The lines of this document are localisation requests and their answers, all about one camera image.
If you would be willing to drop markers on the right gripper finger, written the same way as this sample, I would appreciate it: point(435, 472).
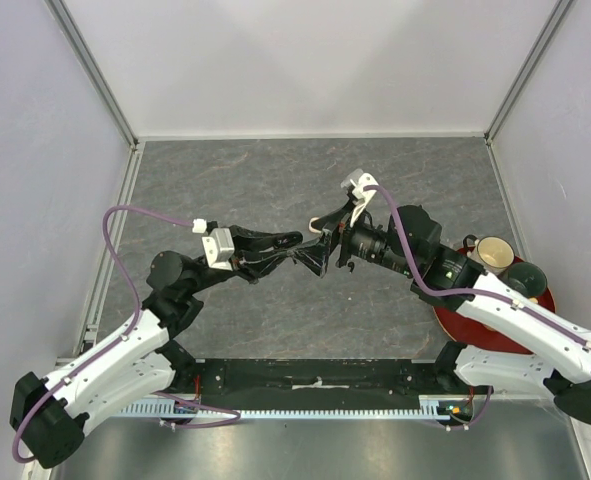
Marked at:
point(315, 254)
point(335, 221)

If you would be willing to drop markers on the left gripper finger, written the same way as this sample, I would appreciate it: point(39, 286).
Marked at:
point(261, 264)
point(245, 239)

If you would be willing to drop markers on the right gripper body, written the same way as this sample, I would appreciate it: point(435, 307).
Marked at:
point(346, 237)

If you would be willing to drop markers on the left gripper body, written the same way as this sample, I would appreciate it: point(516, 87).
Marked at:
point(237, 258)

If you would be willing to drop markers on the beige earbud charging case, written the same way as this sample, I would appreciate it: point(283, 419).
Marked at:
point(312, 226)

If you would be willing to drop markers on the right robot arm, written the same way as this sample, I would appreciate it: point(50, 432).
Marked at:
point(557, 360)

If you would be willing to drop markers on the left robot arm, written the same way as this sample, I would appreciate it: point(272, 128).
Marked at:
point(53, 415)

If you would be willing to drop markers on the cream mug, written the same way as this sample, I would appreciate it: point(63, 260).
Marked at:
point(493, 253)

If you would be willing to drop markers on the dark green cup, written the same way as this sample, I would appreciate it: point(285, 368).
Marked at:
point(526, 278)

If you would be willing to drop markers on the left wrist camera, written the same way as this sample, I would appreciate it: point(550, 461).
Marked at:
point(219, 248)

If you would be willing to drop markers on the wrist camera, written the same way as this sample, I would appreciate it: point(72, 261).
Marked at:
point(219, 248)
point(359, 186)

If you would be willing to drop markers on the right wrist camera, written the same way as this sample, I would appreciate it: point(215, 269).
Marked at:
point(359, 186)

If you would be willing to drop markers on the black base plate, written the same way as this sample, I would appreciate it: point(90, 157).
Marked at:
point(314, 384)

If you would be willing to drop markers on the slotted cable duct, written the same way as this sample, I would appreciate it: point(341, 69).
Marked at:
point(154, 407)

